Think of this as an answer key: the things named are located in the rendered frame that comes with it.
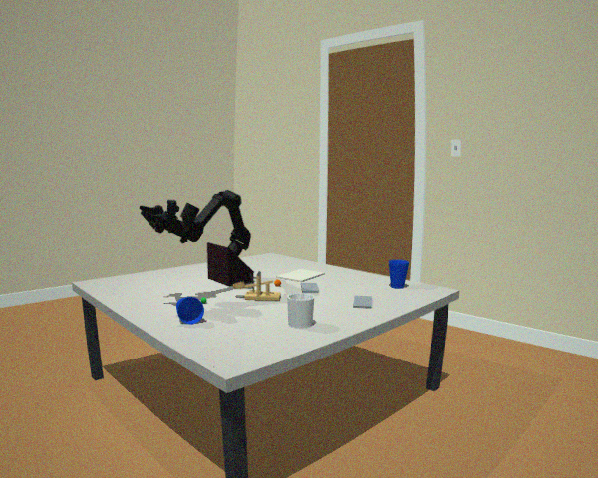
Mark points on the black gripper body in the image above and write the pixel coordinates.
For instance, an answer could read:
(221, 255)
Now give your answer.
(165, 223)

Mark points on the white cup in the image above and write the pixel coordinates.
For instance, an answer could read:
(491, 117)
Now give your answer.
(300, 310)

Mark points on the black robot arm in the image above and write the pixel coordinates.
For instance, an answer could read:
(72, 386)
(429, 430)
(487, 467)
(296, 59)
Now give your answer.
(191, 228)

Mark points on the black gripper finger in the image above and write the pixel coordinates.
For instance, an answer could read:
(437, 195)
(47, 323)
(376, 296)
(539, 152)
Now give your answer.
(149, 210)
(152, 219)

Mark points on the blue cup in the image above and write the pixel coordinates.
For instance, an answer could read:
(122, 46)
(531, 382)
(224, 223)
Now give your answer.
(398, 272)
(190, 310)

